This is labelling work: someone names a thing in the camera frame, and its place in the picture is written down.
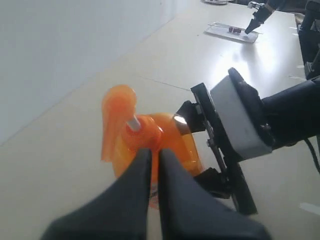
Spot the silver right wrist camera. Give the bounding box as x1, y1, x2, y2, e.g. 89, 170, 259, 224
210, 68, 274, 161

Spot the distant robot gripper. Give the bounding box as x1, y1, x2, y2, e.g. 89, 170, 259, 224
244, 0, 283, 35

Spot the distant clear tray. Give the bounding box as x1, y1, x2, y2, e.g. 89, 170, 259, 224
203, 22, 262, 44

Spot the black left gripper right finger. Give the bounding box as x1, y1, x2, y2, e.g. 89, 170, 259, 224
159, 149, 272, 240

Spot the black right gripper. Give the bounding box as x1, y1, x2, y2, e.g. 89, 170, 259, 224
176, 83, 258, 215

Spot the orange pump soap bottle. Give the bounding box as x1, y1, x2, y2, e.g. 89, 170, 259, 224
101, 84, 203, 209

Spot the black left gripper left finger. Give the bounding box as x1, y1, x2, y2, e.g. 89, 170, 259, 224
41, 148, 152, 240

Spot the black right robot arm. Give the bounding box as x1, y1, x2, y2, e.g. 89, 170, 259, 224
177, 75, 320, 215

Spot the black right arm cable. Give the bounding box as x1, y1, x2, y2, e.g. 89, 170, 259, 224
303, 138, 320, 173

